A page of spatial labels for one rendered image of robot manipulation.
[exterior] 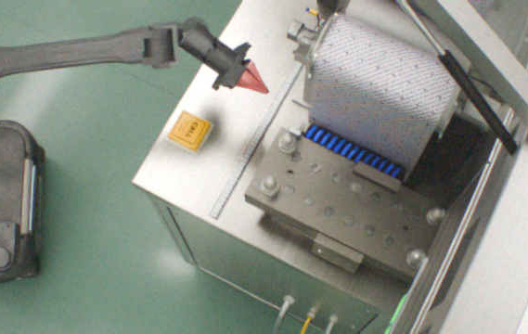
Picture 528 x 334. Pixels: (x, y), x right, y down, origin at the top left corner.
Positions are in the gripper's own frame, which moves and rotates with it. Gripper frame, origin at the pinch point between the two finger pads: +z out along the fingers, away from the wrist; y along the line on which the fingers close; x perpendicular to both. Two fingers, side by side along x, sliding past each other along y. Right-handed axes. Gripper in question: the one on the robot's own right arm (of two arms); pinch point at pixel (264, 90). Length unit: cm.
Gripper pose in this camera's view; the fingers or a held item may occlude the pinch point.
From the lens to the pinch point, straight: 151.0
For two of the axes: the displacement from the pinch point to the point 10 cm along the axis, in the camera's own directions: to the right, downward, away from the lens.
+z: 7.7, 5.4, 3.4
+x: 4.3, -0.6, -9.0
